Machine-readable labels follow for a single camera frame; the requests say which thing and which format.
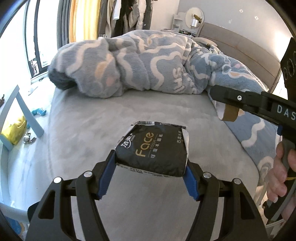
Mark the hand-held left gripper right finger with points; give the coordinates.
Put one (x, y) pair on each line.
(190, 185)

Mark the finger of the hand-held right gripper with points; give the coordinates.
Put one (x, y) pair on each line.
(235, 97)

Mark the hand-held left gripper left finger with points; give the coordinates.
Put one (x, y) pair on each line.
(105, 183)

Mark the brown cardboard tape roll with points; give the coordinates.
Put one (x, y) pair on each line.
(229, 114)

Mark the black tissue pack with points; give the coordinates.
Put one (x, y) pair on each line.
(150, 150)

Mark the person's right hand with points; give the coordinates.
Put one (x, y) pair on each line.
(276, 180)

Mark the beige headboard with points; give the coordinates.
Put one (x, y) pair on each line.
(242, 44)

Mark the grey bed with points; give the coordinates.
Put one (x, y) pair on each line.
(92, 120)

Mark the beige pillow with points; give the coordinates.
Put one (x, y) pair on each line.
(203, 40)

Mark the small grey toy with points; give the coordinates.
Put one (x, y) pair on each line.
(29, 138)

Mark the white vanity table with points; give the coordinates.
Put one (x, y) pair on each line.
(179, 23)

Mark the round mirror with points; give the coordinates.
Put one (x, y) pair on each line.
(190, 12)

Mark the blue toy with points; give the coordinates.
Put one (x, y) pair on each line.
(39, 112)

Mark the blue patterned fleece blanket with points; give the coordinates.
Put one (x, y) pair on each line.
(143, 62)

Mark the blue printed packet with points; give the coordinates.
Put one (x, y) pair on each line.
(13, 230)

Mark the yellow plastic bag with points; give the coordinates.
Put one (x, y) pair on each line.
(15, 129)

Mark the light blue low table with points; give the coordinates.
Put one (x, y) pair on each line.
(23, 109)

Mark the grey garment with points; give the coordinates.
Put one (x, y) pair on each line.
(148, 14)

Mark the white jacket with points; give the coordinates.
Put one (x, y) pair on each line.
(139, 12)

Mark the black coat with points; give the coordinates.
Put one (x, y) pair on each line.
(123, 16)

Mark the white shirt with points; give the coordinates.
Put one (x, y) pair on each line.
(116, 9)

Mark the beige coat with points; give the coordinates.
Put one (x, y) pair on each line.
(105, 16)

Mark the glass balcony door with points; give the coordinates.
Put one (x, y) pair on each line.
(41, 34)

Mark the yellow curtain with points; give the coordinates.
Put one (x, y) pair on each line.
(84, 18)

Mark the grey curtain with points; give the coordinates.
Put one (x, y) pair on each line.
(63, 20)

